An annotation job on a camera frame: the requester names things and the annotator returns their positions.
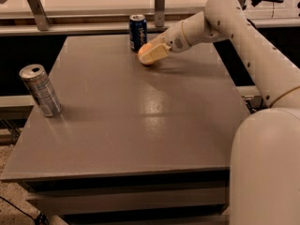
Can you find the left metal bracket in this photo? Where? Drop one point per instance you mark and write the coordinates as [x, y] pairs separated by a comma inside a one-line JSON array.
[[39, 14]]

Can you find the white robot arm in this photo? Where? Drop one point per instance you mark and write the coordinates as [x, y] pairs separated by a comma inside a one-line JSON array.
[[265, 158]]

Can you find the middle metal bracket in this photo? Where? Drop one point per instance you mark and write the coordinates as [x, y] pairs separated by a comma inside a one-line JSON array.
[[159, 13]]

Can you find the orange fruit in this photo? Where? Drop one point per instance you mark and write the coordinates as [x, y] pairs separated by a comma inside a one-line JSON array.
[[145, 54]]

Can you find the silver redbull can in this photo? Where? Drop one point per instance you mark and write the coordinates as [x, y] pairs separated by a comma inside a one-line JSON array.
[[41, 89]]

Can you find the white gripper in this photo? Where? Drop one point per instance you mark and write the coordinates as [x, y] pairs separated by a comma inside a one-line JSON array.
[[173, 39]]

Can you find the blue pepsi can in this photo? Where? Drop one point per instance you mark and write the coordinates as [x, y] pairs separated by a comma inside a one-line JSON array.
[[137, 31]]

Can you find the grey drawer cabinet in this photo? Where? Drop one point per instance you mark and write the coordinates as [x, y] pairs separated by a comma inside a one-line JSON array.
[[133, 145]]

